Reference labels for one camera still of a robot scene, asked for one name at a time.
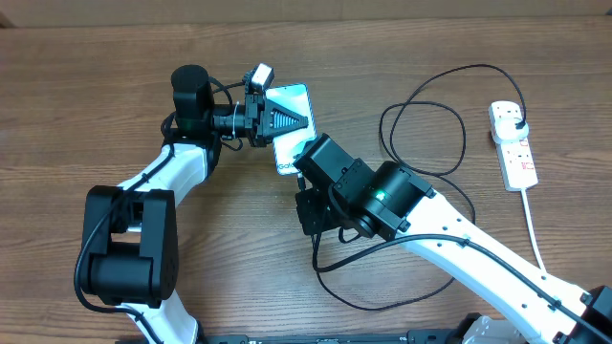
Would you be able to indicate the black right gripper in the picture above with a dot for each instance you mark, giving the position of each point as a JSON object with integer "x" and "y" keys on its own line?
{"x": 315, "y": 206}

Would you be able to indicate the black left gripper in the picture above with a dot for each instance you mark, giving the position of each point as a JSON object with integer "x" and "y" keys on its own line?
{"x": 260, "y": 119}

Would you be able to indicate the Samsung Galaxy smartphone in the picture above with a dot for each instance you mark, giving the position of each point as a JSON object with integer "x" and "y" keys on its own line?
{"x": 295, "y": 98}

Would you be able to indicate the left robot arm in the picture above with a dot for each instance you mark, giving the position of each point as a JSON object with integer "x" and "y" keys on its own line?
{"x": 129, "y": 257}

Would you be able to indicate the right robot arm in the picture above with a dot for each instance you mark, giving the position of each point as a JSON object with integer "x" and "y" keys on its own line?
{"x": 403, "y": 209}

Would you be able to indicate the white charger adapter plug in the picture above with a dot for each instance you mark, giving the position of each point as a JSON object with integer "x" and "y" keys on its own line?
{"x": 509, "y": 130}

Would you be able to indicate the white power strip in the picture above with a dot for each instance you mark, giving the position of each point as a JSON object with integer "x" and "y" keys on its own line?
{"x": 515, "y": 159}

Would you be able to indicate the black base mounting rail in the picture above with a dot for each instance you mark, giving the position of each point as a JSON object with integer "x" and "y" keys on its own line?
{"x": 427, "y": 336}

